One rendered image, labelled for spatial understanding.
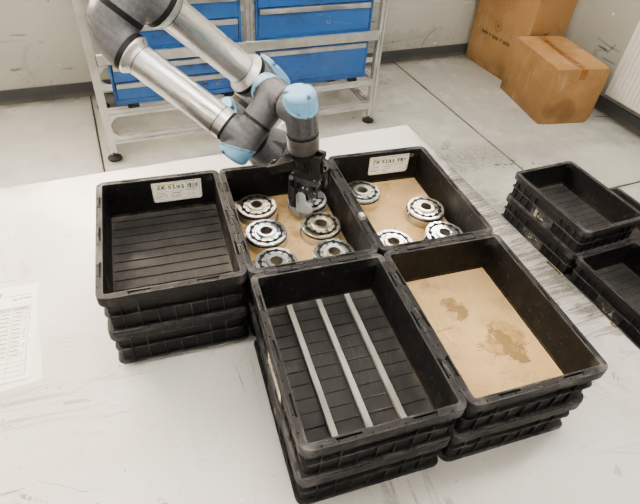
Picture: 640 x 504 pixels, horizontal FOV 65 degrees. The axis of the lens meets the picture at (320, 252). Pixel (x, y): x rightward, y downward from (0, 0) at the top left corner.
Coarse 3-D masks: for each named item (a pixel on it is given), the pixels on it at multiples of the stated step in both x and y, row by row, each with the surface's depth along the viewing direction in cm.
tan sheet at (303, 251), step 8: (280, 200) 141; (280, 208) 138; (288, 208) 139; (328, 208) 140; (280, 216) 136; (288, 216) 136; (288, 224) 134; (296, 224) 134; (288, 232) 131; (296, 232) 131; (288, 240) 129; (296, 240) 129; (344, 240) 130; (248, 248) 126; (288, 248) 127; (296, 248) 127; (304, 248) 127; (312, 248) 127; (256, 256) 124; (296, 256) 125; (304, 256) 125
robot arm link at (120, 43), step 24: (96, 0) 110; (96, 24) 111; (120, 24) 111; (120, 48) 112; (144, 48) 114; (144, 72) 114; (168, 72) 114; (168, 96) 116; (192, 96) 115; (216, 120) 116; (240, 120) 117; (240, 144) 117
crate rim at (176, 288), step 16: (160, 176) 129; (176, 176) 129; (192, 176) 130; (96, 192) 122; (96, 208) 118; (224, 208) 121; (96, 224) 114; (96, 240) 110; (96, 256) 106; (240, 256) 109; (96, 272) 103; (240, 272) 106; (96, 288) 100; (144, 288) 101; (160, 288) 101; (176, 288) 102; (192, 288) 103; (208, 288) 105; (112, 304) 100
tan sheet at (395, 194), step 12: (396, 180) 152; (408, 180) 152; (384, 192) 147; (396, 192) 147; (408, 192) 148; (420, 192) 148; (384, 204) 143; (396, 204) 143; (372, 216) 138; (384, 216) 139; (396, 216) 139; (384, 228) 135; (396, 228) 135; (408, 228) 136; (420, 228) 136
